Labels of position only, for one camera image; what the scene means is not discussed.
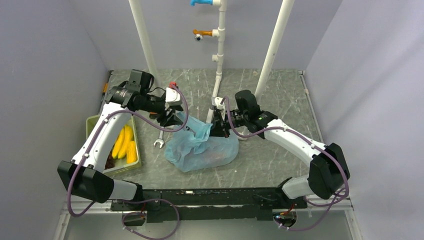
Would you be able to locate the white PVC pipe frame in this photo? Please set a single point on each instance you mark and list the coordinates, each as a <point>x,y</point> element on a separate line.
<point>219,33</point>

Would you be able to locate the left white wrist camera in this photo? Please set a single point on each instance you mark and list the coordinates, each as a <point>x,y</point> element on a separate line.
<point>172,97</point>

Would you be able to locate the dark fake grapes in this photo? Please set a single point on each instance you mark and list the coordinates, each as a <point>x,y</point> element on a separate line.
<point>110,162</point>

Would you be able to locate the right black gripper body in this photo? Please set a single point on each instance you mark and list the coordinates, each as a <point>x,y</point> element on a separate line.
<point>219,120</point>

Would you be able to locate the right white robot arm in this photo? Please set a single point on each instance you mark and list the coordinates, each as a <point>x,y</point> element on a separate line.
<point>328,171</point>

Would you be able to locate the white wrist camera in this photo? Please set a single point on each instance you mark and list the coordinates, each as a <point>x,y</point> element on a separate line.
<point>218,102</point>
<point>172,97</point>

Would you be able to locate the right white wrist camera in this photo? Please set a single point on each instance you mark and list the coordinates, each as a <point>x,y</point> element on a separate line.
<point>218,102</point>

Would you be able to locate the yellow fake banana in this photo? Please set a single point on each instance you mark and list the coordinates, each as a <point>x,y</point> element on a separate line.
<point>122,142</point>

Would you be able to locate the pale green fruit basket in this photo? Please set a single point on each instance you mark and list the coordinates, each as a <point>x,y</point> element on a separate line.
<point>121,165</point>

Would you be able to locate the blue clamp on pipe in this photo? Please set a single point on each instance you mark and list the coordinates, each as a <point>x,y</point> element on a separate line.
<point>201,2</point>

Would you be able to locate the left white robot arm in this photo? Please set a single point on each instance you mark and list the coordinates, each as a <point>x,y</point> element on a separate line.
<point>83,175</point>

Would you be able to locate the yellow fake fruit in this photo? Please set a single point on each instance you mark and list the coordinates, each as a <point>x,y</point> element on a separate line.
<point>131,153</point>

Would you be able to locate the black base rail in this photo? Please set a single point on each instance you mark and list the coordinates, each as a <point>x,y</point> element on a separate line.
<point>260,203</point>

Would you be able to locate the light blue plastic bag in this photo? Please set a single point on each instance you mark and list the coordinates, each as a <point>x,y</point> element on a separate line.
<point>192,148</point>

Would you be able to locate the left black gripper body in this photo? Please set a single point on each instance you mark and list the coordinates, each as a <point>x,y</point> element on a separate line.
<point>154,105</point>

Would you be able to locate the silver wrench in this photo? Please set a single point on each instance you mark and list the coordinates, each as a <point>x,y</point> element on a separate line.
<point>159,142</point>

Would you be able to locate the orange handled tool at wall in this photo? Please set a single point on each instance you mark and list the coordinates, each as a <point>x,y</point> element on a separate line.
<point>105,86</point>

